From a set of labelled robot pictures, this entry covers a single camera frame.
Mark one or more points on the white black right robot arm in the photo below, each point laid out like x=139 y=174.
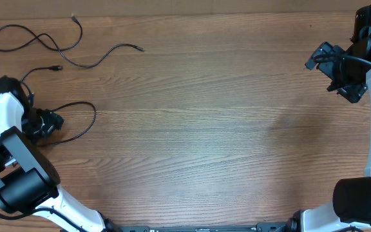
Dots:
x=350 y=207

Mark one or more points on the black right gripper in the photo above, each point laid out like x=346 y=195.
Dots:
x=353 y=90

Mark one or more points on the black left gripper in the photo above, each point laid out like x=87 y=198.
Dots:
x=52 y=120

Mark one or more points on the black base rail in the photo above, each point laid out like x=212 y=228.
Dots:
x=259 y=227

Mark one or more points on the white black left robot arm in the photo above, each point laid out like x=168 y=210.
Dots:
x=29 y=183

